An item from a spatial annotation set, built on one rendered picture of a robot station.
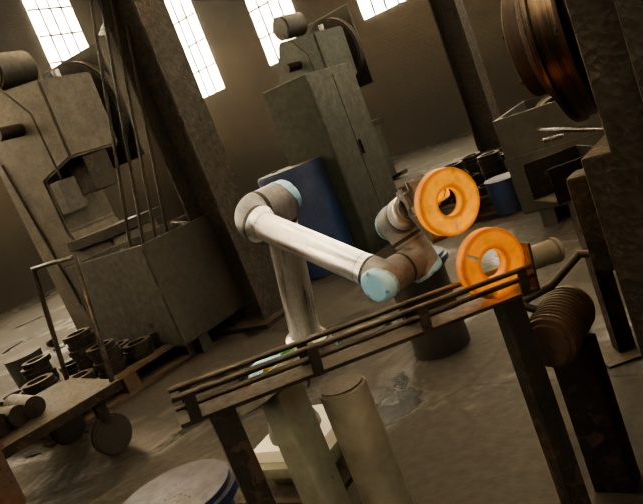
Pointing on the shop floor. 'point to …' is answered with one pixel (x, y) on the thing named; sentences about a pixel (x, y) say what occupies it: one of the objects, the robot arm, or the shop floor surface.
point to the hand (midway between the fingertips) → (444, 193)
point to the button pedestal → (302, 444)
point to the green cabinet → (336, 144)
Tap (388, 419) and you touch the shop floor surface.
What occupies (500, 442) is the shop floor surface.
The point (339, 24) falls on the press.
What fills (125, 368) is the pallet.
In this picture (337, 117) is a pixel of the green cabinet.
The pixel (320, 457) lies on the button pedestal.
